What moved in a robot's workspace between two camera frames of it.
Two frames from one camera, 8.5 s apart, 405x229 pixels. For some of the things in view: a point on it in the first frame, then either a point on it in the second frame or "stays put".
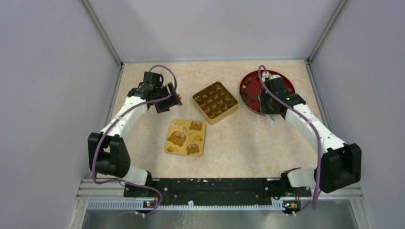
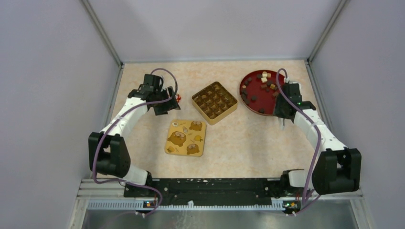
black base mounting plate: x=216 y=192 stays put
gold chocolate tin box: x=215 y=102 stays put
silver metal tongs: x=271 y=118 → x=282 y=123
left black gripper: x=163 y=108 stays put
